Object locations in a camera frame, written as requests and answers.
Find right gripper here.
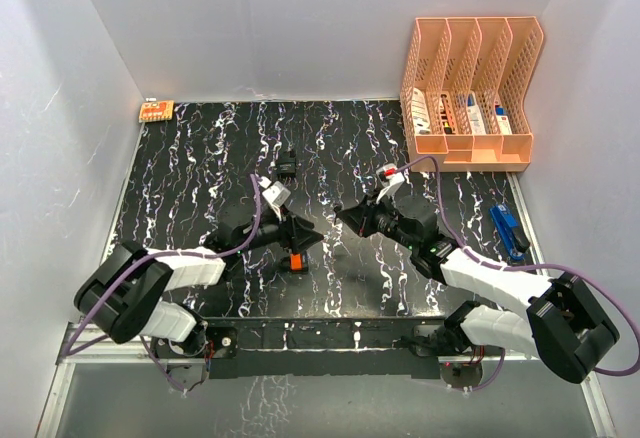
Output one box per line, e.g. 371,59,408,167
338,188,418,252

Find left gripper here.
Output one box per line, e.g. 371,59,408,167
237,205,323,255

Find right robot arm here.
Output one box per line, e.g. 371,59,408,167
334,196,620,383

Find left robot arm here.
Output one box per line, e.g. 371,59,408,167
64,207,323,357

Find orange black padlock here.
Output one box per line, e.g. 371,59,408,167
286,252,308,274

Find black marble pattern mat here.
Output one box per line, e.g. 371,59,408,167
89,99,546,320

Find white box in organizer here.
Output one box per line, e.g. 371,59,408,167
410,87,431,135

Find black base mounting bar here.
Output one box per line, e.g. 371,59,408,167
199,315,506,380

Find dark markers in organizer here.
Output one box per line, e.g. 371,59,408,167
438,93,456,135

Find white blue tube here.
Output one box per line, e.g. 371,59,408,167
456,91,487,135

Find blue black stapler tool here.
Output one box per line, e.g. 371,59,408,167
490,204,530,261

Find orange plastic file organizer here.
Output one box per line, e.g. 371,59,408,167
400,16,544,172

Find blue red white box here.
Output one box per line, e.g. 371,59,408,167
494,101,512,135

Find small orange card box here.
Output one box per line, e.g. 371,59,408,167
138,100,174,123

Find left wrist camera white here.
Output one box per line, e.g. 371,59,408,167
259,177,291,222

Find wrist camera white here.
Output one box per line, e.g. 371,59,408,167
259,177,291,222
376,164,405,203

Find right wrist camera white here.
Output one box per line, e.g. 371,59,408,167
376,164,405,203

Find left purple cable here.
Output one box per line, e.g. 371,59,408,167
64,173,264,394

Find purple cable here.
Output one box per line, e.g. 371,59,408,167
64,173,264,394
394,155,640,376

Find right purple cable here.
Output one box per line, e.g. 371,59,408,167
394,155,640,376

